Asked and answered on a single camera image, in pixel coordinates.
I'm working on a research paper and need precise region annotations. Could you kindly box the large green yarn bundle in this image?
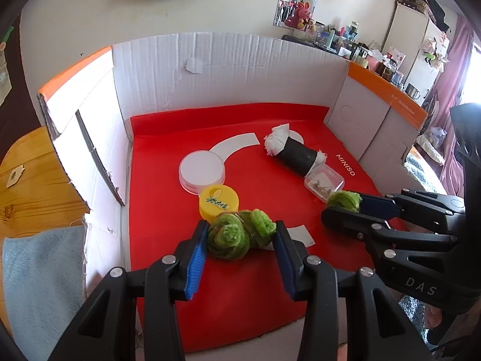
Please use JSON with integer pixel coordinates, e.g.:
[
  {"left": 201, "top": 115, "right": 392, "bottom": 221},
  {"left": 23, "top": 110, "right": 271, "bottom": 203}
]
[{"left": 207, "top": 209, "right": 277, "bottom": 261}]

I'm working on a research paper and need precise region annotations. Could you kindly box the small clear plastic box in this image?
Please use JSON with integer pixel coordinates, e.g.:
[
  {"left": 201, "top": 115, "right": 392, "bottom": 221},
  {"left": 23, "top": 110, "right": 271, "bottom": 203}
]
[{"left": 304, "top": 164, "right": 345, "bottom": 201}]

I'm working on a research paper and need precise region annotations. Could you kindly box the white cabinet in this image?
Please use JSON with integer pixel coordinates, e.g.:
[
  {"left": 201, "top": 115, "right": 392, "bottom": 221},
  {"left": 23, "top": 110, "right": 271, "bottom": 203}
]
[{"left": 383, "top": 2, "right": 449, "bottom": 100}]

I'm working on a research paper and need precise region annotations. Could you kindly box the purple curtain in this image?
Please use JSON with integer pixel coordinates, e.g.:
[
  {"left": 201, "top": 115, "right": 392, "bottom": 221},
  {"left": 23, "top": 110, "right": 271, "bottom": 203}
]
[{"left": 424, "top": 15, "right": 476, "bottom": 159}]

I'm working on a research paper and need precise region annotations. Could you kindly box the blue-covered side table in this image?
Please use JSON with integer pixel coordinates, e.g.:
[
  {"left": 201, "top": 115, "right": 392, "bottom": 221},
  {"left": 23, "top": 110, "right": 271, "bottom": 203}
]
[{"left": 282, "top": 35, "right": 352, "bottom": 61}]

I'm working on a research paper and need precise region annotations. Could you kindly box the pink rabbit plush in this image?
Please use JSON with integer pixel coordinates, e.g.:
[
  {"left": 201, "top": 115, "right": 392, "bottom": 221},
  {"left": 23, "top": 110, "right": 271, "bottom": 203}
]
[{"left": 284, "top": 2, "right": 315, "bottom": 31}]

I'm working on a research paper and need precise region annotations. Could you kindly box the small beige table sticker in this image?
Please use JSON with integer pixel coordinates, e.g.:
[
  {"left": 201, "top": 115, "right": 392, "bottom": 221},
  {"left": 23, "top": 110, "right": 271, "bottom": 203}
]
[{"left": 7, "top": 165, "right": 26, "bottom": 188}]

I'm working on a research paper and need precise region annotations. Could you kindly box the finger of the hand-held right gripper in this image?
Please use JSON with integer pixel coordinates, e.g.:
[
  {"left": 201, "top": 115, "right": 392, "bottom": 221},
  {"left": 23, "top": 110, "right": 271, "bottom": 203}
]
[
  {"left": 360, "top": 191, "right": 467, "bottom": 223},
  {"left": 321, "top": 206, "right": 459, "bottom": 267}
]

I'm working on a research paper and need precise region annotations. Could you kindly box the dark suitcase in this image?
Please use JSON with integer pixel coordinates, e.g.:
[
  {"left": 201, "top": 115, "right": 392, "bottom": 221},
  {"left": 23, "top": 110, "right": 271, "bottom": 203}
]
[{"left": 398, "top": 0, "right": 452, "bottom": 32}]

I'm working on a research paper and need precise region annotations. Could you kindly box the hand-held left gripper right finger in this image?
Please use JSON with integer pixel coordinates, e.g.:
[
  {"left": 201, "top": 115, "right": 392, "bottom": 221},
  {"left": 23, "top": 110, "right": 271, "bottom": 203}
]
[{"left": 272, "top": 220, "right": 433, "bottom": 361}]

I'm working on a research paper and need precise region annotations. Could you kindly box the yellow round cap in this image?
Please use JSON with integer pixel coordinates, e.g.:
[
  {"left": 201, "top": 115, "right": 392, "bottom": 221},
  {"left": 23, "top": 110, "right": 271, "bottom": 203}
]
[{"left": 199, "top": 185, "right": 240, "bottom": 222}]

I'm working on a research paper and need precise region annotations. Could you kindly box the orange cardboard box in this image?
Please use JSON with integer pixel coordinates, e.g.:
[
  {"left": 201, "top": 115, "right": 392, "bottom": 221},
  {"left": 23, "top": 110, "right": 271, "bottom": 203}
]
[{"left": 38, "top": 32, "right": 429, "bottom": 352}]

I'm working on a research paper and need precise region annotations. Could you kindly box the light blue towel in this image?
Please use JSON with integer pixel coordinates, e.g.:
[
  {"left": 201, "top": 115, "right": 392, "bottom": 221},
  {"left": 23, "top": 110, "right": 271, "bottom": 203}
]
[{"left": 2, "top": 150, "right": 449, "bottom": 350}]

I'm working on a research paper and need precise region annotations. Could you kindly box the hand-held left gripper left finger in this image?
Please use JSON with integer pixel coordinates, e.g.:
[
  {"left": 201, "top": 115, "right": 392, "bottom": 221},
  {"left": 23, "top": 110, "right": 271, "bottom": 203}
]
[{"left": 49, "top": 220, "right": 209, "bottom": 361}]

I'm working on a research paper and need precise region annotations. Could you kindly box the black roll with white paper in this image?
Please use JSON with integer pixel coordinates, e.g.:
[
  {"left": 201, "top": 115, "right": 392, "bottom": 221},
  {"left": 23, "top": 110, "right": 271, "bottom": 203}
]
[{"left": 263, "top": 122, "right": 327, "bottom": 177}]

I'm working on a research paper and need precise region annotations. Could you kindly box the small green yarn ball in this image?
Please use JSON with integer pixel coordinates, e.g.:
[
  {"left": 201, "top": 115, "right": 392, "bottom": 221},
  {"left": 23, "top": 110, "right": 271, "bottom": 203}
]
[{"left": 326, "top": 190, "right": 362, "bottom": 213}]

